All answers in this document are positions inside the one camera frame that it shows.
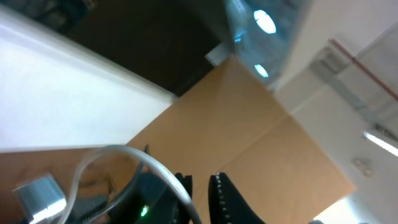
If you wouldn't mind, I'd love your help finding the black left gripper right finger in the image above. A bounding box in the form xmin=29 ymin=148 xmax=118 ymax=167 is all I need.
xmin=208 ymin=172 xmax=265 ymax=224

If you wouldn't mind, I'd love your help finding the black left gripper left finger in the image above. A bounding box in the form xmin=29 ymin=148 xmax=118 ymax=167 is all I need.
xmin=172 ymin=172 xmax=193 ymax=224

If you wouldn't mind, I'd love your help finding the white USB cable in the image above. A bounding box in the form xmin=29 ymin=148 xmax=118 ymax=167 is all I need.
xmin=12 ymin=144 xmax=203 ymax=224

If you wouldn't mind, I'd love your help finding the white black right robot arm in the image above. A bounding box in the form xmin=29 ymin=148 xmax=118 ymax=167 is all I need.
xmin=58 ymin=145 xmax=201 ymax=224

